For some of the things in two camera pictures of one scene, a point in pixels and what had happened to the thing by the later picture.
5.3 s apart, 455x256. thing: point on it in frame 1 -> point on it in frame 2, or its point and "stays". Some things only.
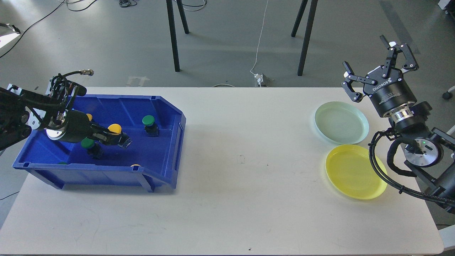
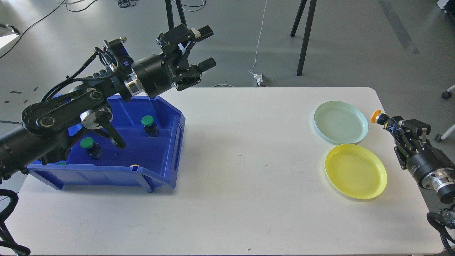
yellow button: [115, 128] -> [374, 115]
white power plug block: [260, 78] stays
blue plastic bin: [155, 127] stays
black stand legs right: [313, 7] stays
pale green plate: [341, 123] stays
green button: [150, 128] stays
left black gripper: [78, 127] -> [155, 73]
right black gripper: [391, 92] -> [412, 148]
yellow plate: [349, 168] stays
